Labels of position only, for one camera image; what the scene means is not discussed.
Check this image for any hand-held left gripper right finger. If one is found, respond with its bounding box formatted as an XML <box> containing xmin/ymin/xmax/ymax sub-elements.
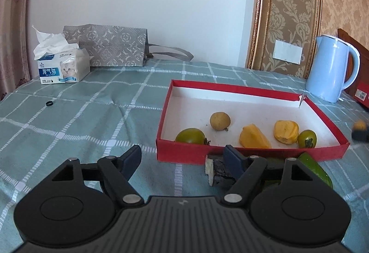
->
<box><xmin>220</xmin><ymin>145</ymin><xmax>317</xmax><ymax>207</ymax></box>

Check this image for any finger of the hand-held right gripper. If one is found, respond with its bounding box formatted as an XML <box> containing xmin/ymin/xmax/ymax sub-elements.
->
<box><xmin>353</xmin><ymin>130</ymin><xmax>369</xmax><ymax>143</ymax></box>

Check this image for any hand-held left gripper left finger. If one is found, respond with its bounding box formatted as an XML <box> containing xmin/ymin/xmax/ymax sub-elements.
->
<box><xmin>51</xmin><ymin>145</ymin><xmax>144</xmax><ymax>207</ymax></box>

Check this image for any yellow jackfruit piece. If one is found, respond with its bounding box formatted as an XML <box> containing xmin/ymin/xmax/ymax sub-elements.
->
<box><xmin>239</xmin><ymin>123</ymin><xmax>272</xmax><ymax>149</ymax></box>
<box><xmin>274</xmin><ymin>120</ymin><xmax>300</xmax><ymax>144</ymax></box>

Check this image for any short cucumber chunk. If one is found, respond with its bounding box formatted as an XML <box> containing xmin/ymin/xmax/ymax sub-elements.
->
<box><xmin>261</xmin><ymin>157</ymin><xmax>286</xmax><ymax>193</ymax></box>

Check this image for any large green tomato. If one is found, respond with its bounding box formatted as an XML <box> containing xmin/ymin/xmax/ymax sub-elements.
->
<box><xmin>175</xmin><ymin>128</ymin><xmax>211</xmax><ymax>145</ymax></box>

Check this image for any small green tomato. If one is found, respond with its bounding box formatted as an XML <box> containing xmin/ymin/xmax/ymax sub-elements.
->
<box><xmin>298</xmin><ymin>130</ymin><xmax>318</xmax><ymax>149</ymax></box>

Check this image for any tapered cucumber piece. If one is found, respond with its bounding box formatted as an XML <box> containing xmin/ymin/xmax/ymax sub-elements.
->
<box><xmin>297</xmin><ymin>153</ymin><xmax>333</xmax><ymax>190</ymax></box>

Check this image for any red cardboard box tray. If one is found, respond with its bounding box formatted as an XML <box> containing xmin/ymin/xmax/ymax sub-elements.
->
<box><xmin>156</xmin><ymin>79</ymin><xmax>350</xmax><ymax>166</ymax></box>

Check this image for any red box with label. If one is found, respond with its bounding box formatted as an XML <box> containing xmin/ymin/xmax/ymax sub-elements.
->
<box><xmin>353</xmin><ymin>80</ymin><xmax>369</xmax><ymax>109</ymax></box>

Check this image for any green checked tablecloth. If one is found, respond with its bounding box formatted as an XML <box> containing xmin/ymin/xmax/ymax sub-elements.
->
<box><xmin>0</xmin><ymin>58</ymin><xmax>369</xmax><ymax>253</ymax></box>

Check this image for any wooden headboard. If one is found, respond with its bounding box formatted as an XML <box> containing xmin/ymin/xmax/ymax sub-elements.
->
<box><xmin>337</xmin><ymin>28</ymin><xmax>369</xmax><ymax>98</ymax></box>

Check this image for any light blue electric kettle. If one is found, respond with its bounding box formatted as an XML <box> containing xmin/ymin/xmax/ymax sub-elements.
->
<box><xmin>305</xmin><ymin>34</ymin><xmax>361</xmax><ymax>103</ymax></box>

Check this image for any tissue pack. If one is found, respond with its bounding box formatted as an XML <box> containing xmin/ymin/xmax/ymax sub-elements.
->
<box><xmin>32</xmin><ymin>25</ymin><xmax>90</xmax><ymax>84</ymax></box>

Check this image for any grey patterned paper bag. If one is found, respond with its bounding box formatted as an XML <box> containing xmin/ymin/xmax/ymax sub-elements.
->
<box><xmin>62</xmin><ymin>24</ymin><xmax>194</xmax><ymax>68</ymax></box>

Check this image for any patterned curtain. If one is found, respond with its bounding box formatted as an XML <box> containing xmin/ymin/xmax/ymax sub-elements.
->
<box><xmin>0</xmin><ymin>0</ymin><xmax>36</xmax><ymax>100</ymax></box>

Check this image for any white wall switch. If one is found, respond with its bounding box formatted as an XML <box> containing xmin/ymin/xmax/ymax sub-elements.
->
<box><xmin>273</xmin><ymin>39</ymin><xmax>303</xmax><ymax>63</ymax></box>

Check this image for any gold wall trim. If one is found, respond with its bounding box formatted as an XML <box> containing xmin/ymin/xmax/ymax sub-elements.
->
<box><xmin>245</xmin><ymin>0</ymin><xmax>323</xmax><ymax>79</ymax></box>

